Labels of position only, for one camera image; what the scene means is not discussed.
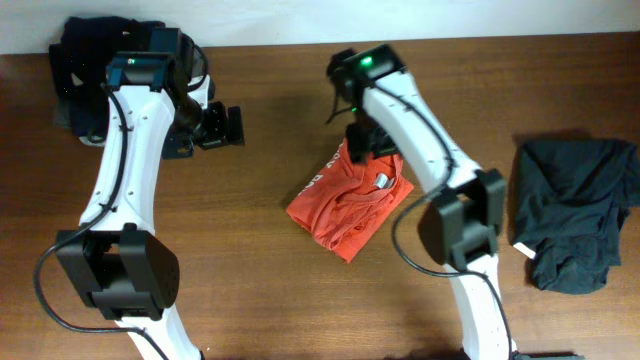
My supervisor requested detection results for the red printed t-shirt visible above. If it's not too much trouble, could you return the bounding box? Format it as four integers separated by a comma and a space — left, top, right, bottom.
286, 141, 414, 262

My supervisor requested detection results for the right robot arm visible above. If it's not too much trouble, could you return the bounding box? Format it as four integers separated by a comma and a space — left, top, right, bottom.
326, 44, 525, 360

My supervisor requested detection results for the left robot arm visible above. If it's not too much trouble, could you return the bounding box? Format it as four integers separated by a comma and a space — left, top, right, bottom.
48, 28, 244, 359

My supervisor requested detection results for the grey folded garment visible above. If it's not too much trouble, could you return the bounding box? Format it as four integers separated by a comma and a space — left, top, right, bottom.
53, 97, 109, 147

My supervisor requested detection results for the black folded garment on pile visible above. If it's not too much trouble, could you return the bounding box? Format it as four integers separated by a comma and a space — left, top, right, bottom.
49, 16, 165, 141

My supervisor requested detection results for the dark grey t-shirt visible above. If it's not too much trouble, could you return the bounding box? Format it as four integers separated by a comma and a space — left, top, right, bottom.
514, 139, 639, 295

